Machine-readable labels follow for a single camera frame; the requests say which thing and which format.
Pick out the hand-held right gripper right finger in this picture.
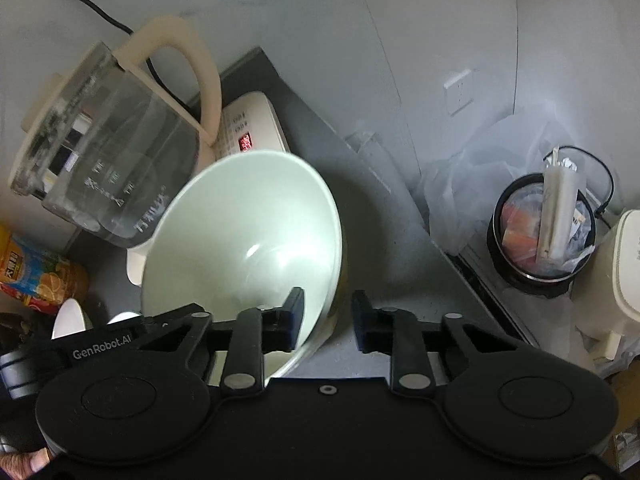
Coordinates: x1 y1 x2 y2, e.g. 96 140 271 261
351 290 530 397

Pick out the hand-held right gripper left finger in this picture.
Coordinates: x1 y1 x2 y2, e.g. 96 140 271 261
145 287 306 393

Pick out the pale green bowl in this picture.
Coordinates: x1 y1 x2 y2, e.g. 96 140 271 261
141 150 346 380

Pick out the person's left hand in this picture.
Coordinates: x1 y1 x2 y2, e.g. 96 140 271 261
0 447 52 480

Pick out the orange juice bottle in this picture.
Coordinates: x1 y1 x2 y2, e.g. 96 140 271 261
0 224 90 316

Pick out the black pot with bagged food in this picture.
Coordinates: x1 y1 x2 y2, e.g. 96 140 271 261
487 172 599 301

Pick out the clear plastic bag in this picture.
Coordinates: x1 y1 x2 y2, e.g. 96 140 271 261
422 105 640 281

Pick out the orange snack wrapper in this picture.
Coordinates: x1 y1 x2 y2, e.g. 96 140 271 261
500 202 544 262

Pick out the cream kettle base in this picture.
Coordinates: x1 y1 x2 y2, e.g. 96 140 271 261
125 91 293 287

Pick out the white paper packet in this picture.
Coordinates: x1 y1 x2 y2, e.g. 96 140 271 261
537 147 587 264

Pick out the white appliance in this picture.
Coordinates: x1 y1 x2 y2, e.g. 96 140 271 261
597 209 640 367

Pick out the brown cardboard box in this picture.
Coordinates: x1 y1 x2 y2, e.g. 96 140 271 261
599 370 640 473

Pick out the glass kettle with cream handle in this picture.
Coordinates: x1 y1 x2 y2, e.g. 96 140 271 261
9 16 223 251

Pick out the white wall socket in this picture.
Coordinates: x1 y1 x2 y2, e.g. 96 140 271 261
444 67 474 115

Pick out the thin black cable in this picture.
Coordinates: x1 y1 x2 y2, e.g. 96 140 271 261
556 145 617 222

